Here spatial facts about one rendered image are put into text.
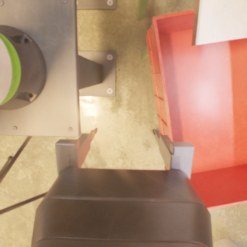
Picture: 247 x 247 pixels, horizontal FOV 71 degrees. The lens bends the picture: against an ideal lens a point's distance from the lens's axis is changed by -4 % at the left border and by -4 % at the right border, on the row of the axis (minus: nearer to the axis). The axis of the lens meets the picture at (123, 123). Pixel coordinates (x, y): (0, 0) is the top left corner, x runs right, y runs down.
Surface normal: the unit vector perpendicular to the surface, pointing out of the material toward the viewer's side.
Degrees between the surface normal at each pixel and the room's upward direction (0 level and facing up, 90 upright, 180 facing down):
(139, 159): 0
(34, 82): 66
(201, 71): 0
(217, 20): 30
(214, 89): 0
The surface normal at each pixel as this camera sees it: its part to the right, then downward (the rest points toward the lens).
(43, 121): -0.01, 0.25
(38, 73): 0.87, 0.22
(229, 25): 0.07, 0.69
